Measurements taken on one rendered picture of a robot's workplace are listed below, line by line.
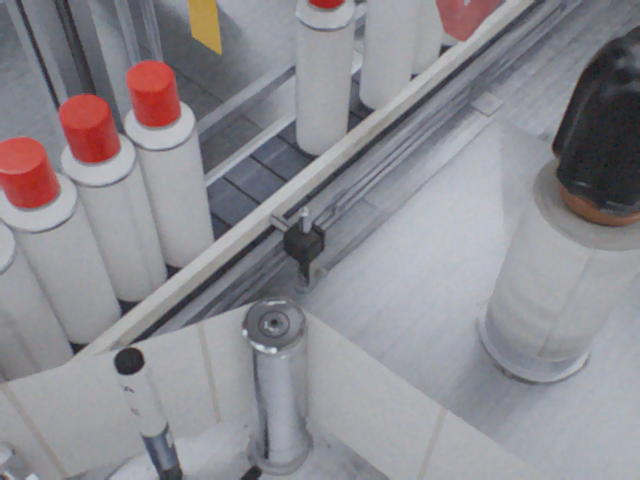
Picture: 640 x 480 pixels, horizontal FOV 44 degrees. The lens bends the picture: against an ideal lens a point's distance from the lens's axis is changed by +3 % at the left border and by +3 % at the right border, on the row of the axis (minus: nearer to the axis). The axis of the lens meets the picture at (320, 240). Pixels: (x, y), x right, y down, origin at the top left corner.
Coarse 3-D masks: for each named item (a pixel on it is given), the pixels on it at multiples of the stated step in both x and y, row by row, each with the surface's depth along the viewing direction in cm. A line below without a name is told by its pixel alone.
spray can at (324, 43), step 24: (312, 0) 64; (336, 0) 63; (312, 24) 64; (336, 24) 64; (312, 48) 66; (336, 48) 66; (312, 72) 68; (336, 72) 68; (312, 96) 71; (336, 96) 71; (312, 120) 73; (336, 120) 73; (312, 144) 76
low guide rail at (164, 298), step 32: (512, 0) 87; (480, 32) 84; (448, 64) 81; (416, 96) 79; (384, 128) 78; (320, 160) 72; (288, 192) 70; (256, 224) 68; (224, 256) 67; (160, 288) 64; (192, 288) 66; (128, 320) 62; (96, 352) 60
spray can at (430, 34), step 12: (432, 0) 76; (432, 12) 78; (420, 24) 79; (432, 24) 79; (420, 36) 80; (432, 36) 80; (420, 48) 81; (432, 48) 82; (420, 60) 82; (432, 60) 83; (420, 72) 84
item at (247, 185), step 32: (352, 96) 83; (288, 128) 80; (352, 128) 80; (256, 160) 77; (288, 160) 77; (352, 160) 77; (224, 192) 74; (256, 192) 74; (224, 224) 73; (160, 320) 66
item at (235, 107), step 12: (360, 12) 78; (360, 24) 78; (288, 60) 73; (276, 72) 72; (288, 72) 73; (252, 84) 71; (264, 84) 71; (276, 84) 73; (240, 96) 70; (252, 96) 71; (264, 96) 72; (216, 108) 69; (228, 108) 69; (240, 108) 70; (204, 120) 69; (216, 120) 69; (228, 120) 70; (204, 132) 68; (216, 132) 70
